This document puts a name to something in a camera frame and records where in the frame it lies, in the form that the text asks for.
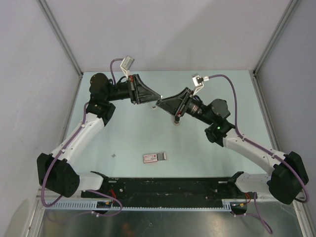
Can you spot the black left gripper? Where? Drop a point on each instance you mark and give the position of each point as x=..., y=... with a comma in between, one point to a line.
x=139, y=93

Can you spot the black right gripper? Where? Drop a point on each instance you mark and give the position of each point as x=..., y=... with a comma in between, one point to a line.
x=178, y=104

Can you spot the red white staple box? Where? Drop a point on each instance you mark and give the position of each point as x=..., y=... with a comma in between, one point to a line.
x=151, y=158

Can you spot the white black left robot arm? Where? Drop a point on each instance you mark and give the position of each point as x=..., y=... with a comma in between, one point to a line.
x=56, y=171

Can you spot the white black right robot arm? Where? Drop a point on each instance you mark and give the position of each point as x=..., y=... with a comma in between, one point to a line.
x=285, y=174

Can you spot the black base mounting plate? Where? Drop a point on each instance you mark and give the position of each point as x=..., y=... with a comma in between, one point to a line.
x=172, y=192

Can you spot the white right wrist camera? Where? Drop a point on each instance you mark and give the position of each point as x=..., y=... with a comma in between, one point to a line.
x=198, y=83

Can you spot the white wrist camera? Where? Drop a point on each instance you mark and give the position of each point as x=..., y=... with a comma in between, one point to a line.
x=198, y=83
x=126, y=64

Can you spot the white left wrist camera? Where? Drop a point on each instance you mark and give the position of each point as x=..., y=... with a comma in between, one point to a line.
x=126, y=64

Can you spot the grey slotted cable duct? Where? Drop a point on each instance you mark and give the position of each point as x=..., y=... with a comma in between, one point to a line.
x=104, y=205

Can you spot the aluminium frame rail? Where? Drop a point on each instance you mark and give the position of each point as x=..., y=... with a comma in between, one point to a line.
x=50, y=194

